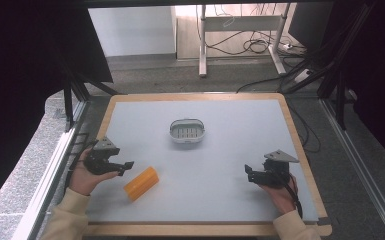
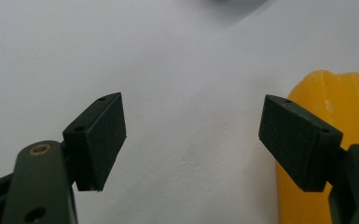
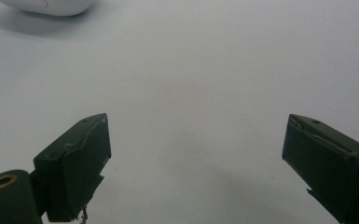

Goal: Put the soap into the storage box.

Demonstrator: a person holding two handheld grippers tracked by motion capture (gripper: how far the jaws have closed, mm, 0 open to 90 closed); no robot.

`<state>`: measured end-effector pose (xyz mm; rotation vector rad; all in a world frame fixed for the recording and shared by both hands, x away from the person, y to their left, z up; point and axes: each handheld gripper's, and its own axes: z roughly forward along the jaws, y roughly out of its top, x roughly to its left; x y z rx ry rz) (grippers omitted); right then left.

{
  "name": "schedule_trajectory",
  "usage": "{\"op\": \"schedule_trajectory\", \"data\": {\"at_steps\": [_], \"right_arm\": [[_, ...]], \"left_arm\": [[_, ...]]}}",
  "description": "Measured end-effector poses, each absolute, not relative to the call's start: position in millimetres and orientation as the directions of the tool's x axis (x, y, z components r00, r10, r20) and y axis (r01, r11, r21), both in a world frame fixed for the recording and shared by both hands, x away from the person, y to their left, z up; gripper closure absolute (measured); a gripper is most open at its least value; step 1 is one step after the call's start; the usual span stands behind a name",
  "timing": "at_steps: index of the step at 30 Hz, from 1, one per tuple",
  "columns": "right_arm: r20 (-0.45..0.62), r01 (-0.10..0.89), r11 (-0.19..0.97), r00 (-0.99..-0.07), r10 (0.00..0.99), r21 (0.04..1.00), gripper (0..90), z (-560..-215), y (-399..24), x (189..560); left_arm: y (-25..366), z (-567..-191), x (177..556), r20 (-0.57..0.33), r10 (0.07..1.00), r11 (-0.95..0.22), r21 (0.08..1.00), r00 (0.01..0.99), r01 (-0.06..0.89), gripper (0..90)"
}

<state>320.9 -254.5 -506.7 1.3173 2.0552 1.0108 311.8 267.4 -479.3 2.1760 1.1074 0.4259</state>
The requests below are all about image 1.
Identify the aluminium frame rail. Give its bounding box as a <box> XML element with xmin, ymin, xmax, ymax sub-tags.
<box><xmin>318</xmin><ymin>98</ymin><xmax>385</xmax><ymax>240</ymax></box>
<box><xmin>11</xmin><ymin>99</ymin><xmax>89</xmax><ymax>240</ymax></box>

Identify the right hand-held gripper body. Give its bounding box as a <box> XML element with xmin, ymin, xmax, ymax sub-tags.
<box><xmin>253</xmin><ymin>149</ymin><xmax>300</xmax><ymax>188</ymax></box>

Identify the orange soap bar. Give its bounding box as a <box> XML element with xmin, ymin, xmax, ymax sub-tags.
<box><xmin>123</xmin><ymin>166</ymin><xmax>160</xmax><ymax>203</ymax></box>

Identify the white power strip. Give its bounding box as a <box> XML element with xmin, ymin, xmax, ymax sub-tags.
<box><xmin>293</xmin><ymin>68</ymin><xmax>314</xmax><ymax>84</ymax></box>

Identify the black cable beside table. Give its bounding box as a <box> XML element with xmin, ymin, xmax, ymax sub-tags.
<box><xmin>286</xmin><ymin>99</ymin><xmax>322</xmax><ymax>154</ymax></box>

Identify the black curtain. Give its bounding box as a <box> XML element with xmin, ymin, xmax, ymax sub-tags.
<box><xmin>0</xmin><ymin>0</ymin><xmax>114</xmax><ymax>218</ymax></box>
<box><xmin>288</xmin><ymin>0</ymin><xmax>385</xmax><ymax>174</ymax></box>

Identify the black metal stand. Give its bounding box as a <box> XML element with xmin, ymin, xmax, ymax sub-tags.
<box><xmin>54</xmin><ymin>56</ymin><xmax>119</xmax><ymax>133</ymax></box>
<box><xmin>281</xmin><ymin>3</ymin><xmax>376</xmax><ymax>131</ymax></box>

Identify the tangle of black floor cables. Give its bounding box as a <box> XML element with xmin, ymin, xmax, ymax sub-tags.
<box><xmin>204</xmin><ymin>3</ymin><xmax>309</xmax><ymax>56</ymax></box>

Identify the white soap dish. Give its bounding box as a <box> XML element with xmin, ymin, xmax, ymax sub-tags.
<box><xmin>169</xmin><ymin>118</ymin><xmax>206</xmax><ymax>145</ymax></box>

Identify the person's left hand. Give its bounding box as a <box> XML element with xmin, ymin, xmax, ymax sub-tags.
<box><xmin>68</xmin><ymin>147</ymin><xmax>120</xmax><ymax>197</ymax></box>

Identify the person's right hand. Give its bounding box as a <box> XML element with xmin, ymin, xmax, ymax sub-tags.
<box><xmin>259</xmin><ymin>175</ymin><xmax>300</xmax><ymax>216</ymax></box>

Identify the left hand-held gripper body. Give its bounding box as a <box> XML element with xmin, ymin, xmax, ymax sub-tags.
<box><xmin>83</xmin><ymin>136</ymin><xmax>121</xmax><ymax>176</ymax></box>

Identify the white desk frame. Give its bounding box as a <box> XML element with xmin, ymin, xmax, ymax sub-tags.
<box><xmin>198</xmin><ymin>3</ymin><xmax>291</xmax><ymax>78</ymax></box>

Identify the white cabinet panel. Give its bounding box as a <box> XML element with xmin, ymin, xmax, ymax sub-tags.
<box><xmin>87</xmin><ymin>5</ymin><xmax>178</xmax><ymax>58</ymax></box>

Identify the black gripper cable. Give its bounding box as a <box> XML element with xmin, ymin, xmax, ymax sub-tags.
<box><xmin>285</xmin><ymin>173</ymin><xmax>304</xmax><ymax>220</ymax></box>

